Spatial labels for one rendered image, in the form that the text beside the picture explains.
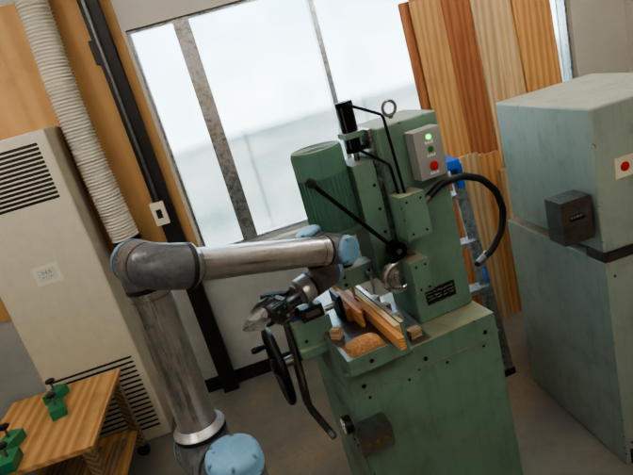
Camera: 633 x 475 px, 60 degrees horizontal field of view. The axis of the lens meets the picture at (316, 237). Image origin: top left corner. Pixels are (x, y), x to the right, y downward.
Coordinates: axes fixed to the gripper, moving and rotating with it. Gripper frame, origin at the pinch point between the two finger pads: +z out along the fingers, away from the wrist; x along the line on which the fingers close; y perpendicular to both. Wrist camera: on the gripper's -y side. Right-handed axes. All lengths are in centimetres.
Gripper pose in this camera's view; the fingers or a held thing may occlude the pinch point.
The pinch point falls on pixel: (245, 327)
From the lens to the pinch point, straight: 175.2
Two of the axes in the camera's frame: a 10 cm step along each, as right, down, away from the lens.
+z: -7.8, 5.0, -3.8
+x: 4.1, 8.6, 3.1
